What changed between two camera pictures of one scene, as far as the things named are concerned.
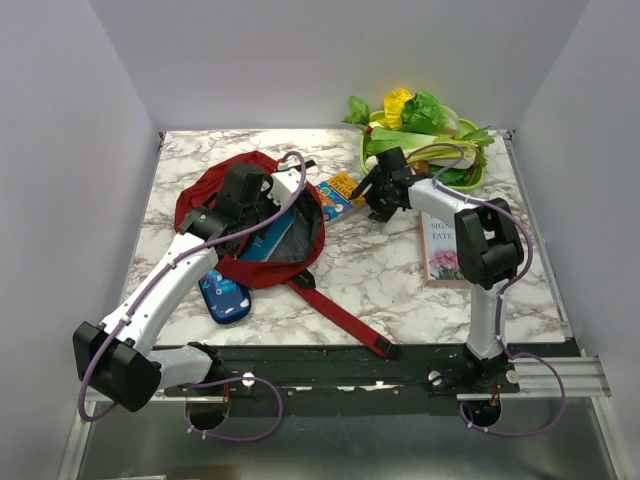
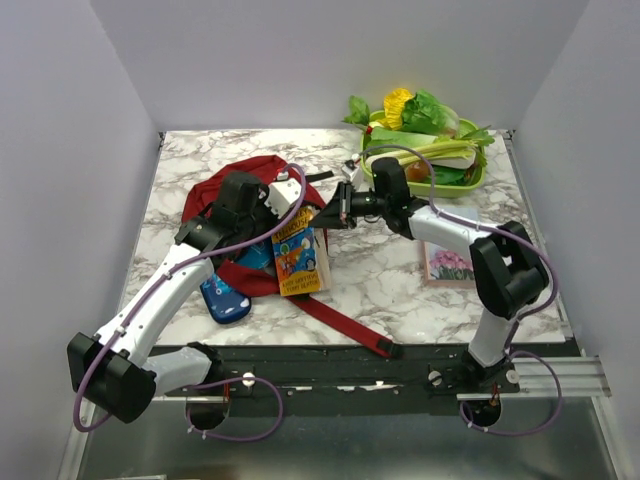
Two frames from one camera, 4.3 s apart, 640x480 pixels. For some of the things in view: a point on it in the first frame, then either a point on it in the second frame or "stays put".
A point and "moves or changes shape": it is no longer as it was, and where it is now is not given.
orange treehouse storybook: x=335 y=195 moves or changes shape
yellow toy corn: x=393 y=108 stays put
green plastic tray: x=370 y=167 stays put
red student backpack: x=272 y=223 moves or changes shape
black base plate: x=358 y=380 stays put
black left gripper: x=274 y=206 stays put
